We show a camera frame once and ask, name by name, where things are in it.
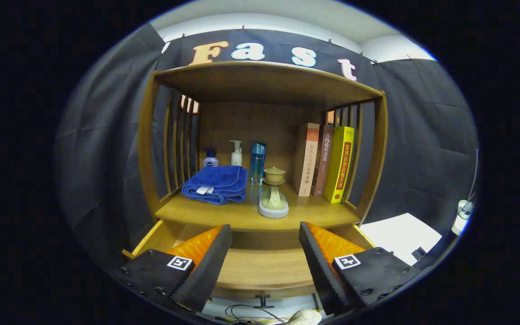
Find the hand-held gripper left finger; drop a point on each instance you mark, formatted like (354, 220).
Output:
(208, 275)

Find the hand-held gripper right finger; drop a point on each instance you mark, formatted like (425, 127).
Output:
(323, 275)

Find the wooden drawer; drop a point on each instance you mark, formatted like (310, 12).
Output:
(264, 271)

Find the green soap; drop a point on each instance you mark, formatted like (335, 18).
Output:
(272, 201)

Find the wooden countertop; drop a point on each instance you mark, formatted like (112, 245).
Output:
(242, 212)

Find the wooden cabinet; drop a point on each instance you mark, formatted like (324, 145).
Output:
(260, 126)

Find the pale rounded floor object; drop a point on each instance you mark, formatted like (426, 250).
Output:
(305, 317)

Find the white desk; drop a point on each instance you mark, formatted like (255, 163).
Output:
(400, 237)

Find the folded blue towel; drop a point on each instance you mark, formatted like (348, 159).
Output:
(219, 180)

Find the yellow book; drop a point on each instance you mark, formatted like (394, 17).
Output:
(340, 167)

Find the beige lidded teacup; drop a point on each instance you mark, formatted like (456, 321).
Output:
(274, 175)

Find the brown book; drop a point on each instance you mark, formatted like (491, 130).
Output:
(324, 162)

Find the orange and white book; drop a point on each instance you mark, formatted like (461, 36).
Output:
(307, 162)

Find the small white bottle blue cap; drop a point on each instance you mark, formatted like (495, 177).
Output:
(211, 161)

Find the white pump bottle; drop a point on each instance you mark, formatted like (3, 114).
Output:
(236, 158)

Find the blue glass bottle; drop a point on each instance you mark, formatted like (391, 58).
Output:
(257, 164)

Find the white green device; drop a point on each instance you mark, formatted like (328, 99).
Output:
(461, 216)

